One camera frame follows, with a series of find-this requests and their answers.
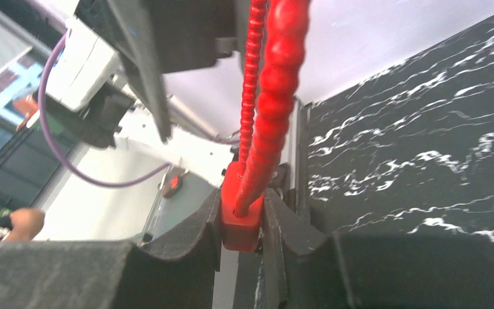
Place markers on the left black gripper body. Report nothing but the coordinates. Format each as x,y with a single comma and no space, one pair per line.
187,35

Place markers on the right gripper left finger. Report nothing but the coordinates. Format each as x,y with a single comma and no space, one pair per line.
175,270

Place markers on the red cable lock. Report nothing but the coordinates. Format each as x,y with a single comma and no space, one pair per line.
274,53

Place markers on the black plastic crate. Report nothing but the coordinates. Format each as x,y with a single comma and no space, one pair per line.
27,165

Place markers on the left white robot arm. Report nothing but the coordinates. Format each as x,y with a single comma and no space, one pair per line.
105,81

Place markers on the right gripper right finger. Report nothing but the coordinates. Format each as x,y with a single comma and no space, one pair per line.
305,268

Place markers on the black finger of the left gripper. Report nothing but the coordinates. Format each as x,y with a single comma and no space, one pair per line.
133,36

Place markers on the operator hand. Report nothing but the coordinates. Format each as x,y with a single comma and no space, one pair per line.
25,224

